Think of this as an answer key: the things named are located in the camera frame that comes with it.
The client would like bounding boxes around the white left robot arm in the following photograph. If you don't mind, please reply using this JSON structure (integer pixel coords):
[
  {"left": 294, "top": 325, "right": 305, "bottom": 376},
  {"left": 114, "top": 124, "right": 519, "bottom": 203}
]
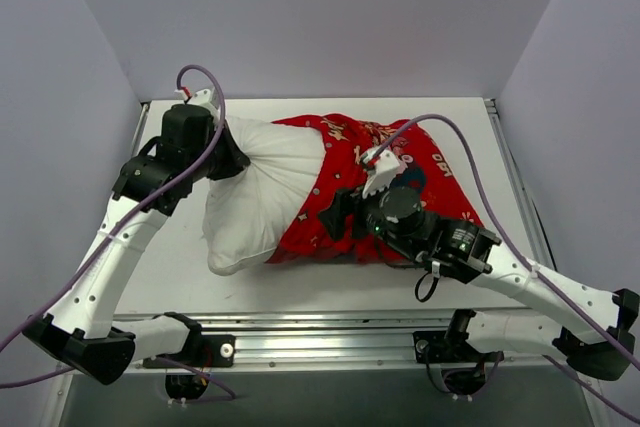
[{"left": 21, "top": 103, "right": 250, "bottom": 385}]

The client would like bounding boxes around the left side aluminium rail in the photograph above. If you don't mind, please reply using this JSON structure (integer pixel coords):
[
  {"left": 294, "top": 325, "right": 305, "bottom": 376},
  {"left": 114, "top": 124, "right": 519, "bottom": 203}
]
[{"left": 129, "top": 102, "right": 150, "bottom": 158}]

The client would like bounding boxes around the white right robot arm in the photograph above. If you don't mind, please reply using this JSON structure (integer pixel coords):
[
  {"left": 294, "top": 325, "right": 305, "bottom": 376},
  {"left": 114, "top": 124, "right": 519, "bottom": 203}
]
[{"left": 318, "top": 187, "right": 639, "bottom": 381}]

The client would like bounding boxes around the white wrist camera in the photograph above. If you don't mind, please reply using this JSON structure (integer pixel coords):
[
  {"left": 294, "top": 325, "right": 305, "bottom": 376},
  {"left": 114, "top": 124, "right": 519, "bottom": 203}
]
[
  {"left": 360, "top": 147, "right": 401, "bottom": 199},
  {"left": 189, "top": 88, "right": 220, "bottom": 119}
]

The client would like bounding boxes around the right side aluminium rail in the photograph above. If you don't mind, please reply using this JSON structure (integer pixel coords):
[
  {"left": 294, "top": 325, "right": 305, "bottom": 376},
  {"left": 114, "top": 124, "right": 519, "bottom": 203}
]
[{"left": 483, "top": 98, "right": 556, "bottom": 269}]

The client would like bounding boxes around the red printed pillowcase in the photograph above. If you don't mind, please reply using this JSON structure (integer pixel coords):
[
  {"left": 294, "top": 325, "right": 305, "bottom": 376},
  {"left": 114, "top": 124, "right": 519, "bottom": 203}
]
[{"left": 264, "top": 113, "right": 485, "bottom": 268}]

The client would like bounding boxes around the white pillow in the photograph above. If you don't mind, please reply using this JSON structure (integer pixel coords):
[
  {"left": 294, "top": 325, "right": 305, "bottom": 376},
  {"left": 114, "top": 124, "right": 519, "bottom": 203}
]
[{"left": 203, "top": 117, "right": 325, "bottom": 276}]

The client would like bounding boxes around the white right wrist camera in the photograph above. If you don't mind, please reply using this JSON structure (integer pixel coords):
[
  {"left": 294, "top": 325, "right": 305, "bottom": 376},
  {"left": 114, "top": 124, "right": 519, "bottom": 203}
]
[{"left": 360, "top": 147, "right": 401, "bottom": 199}]

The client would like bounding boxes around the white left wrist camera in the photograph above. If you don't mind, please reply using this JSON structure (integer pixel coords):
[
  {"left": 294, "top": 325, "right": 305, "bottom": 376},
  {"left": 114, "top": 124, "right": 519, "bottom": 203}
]
[{"left": 189, "top": 88, "right": 220, "bottom": 119}]

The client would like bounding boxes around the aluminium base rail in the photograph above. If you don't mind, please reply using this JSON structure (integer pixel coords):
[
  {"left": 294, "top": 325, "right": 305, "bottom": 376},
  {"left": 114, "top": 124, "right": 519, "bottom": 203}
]
[{"left": 109, "top": 306, "right": 551, "bottom": 378}]

